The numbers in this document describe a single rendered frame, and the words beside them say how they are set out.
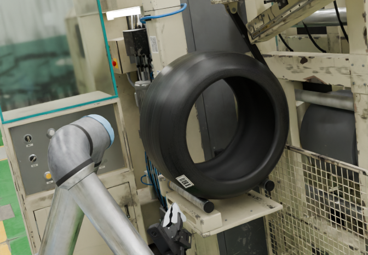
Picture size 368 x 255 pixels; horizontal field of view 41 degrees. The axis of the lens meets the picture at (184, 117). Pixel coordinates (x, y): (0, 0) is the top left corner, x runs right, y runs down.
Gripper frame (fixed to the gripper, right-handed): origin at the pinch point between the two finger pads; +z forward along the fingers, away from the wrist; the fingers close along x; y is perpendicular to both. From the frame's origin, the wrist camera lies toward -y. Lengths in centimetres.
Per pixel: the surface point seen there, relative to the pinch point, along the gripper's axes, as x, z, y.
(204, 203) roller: -1.0, 10.2, 18.6
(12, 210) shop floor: -303, 133, 102
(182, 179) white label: -0.5, 12.7, 4.1
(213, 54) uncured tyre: 24, 49, -13
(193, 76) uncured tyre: 18.5, 38.6, -16.0
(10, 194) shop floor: -338, 167, 112
